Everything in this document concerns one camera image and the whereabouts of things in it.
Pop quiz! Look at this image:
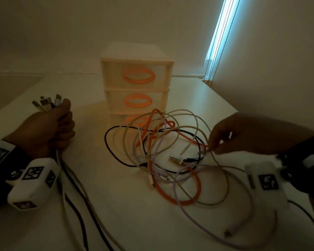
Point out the person's left hand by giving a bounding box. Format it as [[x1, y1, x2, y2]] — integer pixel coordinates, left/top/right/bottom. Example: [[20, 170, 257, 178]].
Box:
[[2, 98, 76, 160]]

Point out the bright narrow window strip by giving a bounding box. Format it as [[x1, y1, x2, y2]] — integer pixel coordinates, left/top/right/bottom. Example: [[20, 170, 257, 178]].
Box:
[[203, 0, 242, 86]]

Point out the orange cable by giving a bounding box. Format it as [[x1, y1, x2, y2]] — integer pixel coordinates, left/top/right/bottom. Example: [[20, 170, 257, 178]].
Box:
[[135, 108, 209, 207]]

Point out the thin black right camera wire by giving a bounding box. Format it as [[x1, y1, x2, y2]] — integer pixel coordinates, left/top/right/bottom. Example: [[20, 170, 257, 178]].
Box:
[[287, 200, 314, 241]]

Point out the person's right hand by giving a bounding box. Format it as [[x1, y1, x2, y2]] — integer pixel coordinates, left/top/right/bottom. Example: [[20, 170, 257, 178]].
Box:
[[208, 112, 314, 156]]

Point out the cream three-drawer organiser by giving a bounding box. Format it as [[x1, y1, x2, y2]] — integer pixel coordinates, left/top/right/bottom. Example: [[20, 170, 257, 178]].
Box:
[[100, 43, 174, 128]]

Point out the pile of cables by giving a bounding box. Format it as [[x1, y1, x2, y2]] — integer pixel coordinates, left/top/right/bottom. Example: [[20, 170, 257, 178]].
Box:
[[104, 108, 278, 251]]

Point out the beaded blind pull chain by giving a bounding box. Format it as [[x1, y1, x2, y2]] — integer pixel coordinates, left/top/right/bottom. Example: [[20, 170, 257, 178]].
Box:
[[203, 0, 242, 86]]

